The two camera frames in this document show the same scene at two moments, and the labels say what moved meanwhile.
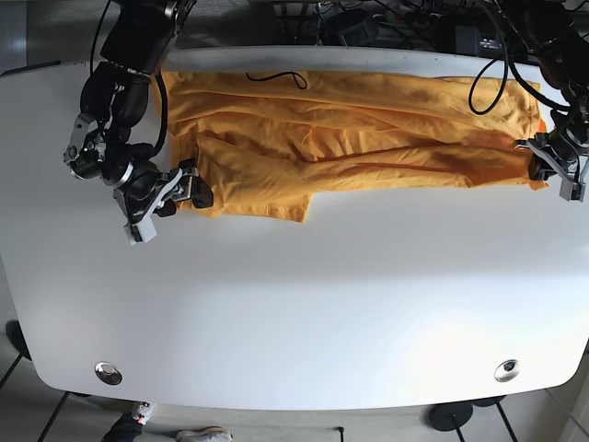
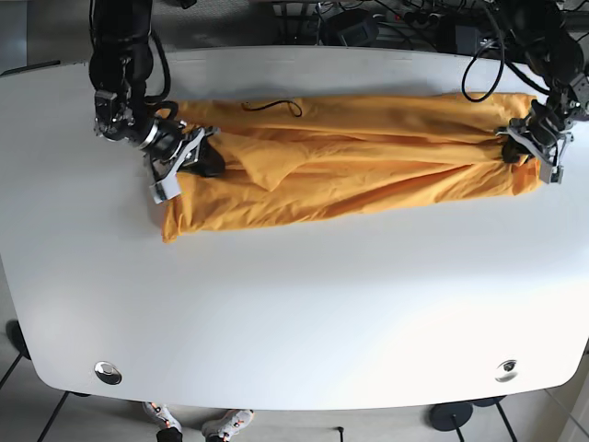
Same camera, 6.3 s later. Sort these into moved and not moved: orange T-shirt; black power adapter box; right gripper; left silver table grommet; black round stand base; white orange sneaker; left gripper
Moved: white orange sneaker; orange T-shirt; right gripper; left gripper
Not moved: black round stand base; black power adapter box; left silver table grommet
